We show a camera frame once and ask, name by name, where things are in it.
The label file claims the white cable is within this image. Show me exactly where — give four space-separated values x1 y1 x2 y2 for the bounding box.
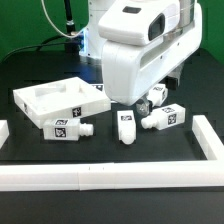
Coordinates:
41 0 84 39

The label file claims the white U-shaped obstacle fence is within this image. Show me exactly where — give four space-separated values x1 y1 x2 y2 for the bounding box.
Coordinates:
0 115 224 191

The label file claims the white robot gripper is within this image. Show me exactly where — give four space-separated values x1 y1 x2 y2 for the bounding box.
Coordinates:
101 3 202 116

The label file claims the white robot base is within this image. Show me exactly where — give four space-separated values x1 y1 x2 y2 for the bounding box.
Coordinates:
79 0 114 64

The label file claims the white square table top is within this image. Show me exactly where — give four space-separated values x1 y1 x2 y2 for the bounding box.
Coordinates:
13 77 111 129

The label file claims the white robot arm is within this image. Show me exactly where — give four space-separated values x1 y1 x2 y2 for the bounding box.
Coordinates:
85 0 202 116

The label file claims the black cable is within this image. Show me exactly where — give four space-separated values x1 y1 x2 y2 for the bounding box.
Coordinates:
1 34 81 63

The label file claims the paper sheet with markers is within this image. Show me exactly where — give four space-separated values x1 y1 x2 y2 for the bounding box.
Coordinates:
91 84 103 91

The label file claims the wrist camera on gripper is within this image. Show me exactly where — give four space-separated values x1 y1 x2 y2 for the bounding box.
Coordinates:
148 14 165 41

